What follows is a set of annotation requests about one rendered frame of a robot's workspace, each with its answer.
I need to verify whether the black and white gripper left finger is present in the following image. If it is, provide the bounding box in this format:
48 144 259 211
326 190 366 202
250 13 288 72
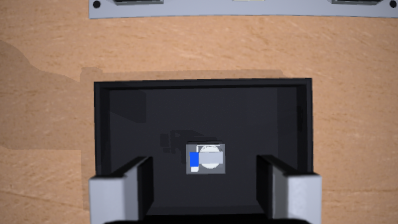
88 156 154 224

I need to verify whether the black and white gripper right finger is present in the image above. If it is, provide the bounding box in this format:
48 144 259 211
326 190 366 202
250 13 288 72
256 155 322 224

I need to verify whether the black parts tray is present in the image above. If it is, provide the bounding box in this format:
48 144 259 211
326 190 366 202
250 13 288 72
94 78 313 221

